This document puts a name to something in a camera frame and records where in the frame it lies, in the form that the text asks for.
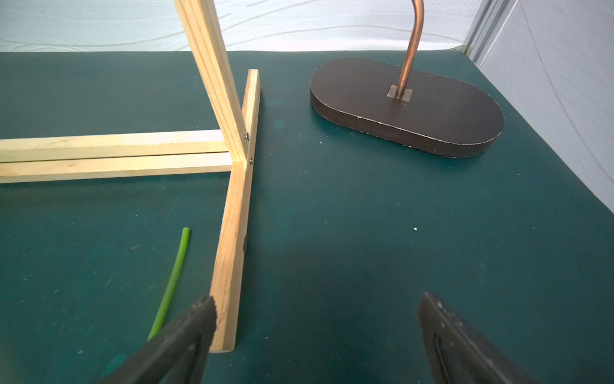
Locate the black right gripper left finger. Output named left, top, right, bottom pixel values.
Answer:
left=99, top=296, right=217, bottom=383

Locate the pink artificial tulip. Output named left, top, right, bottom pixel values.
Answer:
left=147, top=227, right=191, bottom=341

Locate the wooden clothes rack frame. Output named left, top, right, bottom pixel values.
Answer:
left=1, top=1, right=261, bottom=353

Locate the dark stand with copper rod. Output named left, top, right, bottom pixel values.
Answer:
left=310, top=1, right=505, bottom=158

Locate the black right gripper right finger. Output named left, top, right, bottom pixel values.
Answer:
left=418, top=292, right=536, bottom=383

